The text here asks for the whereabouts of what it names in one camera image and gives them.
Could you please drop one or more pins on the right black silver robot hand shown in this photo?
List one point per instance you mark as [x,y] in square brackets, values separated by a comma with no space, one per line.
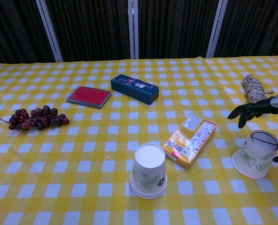
[261,106]

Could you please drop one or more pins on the white paper cup lined bottom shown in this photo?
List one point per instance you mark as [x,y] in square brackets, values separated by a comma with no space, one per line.
[254,159]

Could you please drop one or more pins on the colourful snack packet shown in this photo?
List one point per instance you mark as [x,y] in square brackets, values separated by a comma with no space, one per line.
[188,143]

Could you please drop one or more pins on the white paper cup plain bottom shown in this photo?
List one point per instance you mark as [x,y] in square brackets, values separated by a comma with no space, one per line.
[149,164]

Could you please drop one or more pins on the dark blue rectangular box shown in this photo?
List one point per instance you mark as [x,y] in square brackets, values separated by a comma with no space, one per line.
[134,87]

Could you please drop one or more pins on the dark screen panel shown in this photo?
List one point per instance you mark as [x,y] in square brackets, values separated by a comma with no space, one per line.
[89,28]
[12,28]
[174,28]
[258,28]

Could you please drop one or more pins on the red ink stamp pad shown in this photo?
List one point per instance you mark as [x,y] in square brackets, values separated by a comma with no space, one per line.
[88,96]

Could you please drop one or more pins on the yellow white checked tablecloth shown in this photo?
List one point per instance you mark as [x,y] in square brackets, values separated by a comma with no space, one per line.
[59,164]

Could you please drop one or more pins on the dark red grape bunch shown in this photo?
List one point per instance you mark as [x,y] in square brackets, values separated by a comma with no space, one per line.
[40,119]

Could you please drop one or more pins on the grey aluminium extrusion bar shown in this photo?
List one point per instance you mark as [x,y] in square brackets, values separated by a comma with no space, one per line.
[133,28]
[48,30]
[216,28]

